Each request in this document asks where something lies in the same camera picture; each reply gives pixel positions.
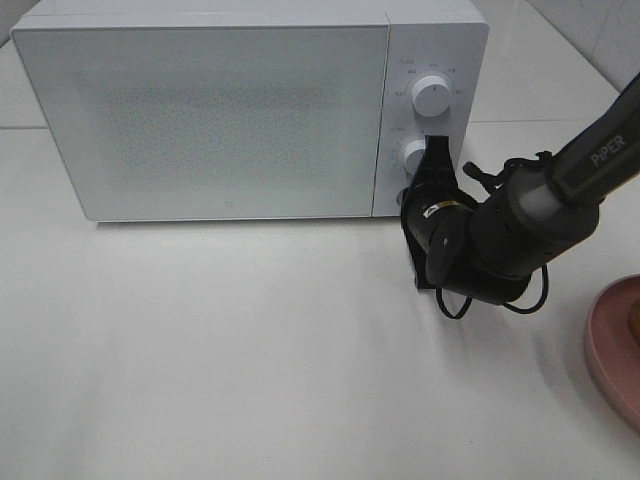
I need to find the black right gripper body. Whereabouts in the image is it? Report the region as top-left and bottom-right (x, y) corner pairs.
(401, 172), (475, 250)

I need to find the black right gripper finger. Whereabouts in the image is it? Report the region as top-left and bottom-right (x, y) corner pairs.
(417, 135), (458, 186)

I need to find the burger with lettuce and tomato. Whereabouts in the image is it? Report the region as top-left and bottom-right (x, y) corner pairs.
(628, 300), (640, 340)

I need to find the pink round plate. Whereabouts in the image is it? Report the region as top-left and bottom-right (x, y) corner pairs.
(584, 275), (639, 431)

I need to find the white microwave door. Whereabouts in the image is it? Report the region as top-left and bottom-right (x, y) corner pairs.
(14, 26), (387, 221)

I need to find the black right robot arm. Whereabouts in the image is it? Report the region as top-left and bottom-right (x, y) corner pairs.
(400, 79), (639, 313)

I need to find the lower white timer knob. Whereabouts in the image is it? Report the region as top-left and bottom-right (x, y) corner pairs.
(400, 139), (426, 176)

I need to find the upper white power knob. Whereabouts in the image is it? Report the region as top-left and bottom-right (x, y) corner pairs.
(410, 72), (452, 118)

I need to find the white microwave oven body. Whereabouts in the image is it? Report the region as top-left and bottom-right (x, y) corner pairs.
(11, 1), (489, 220)

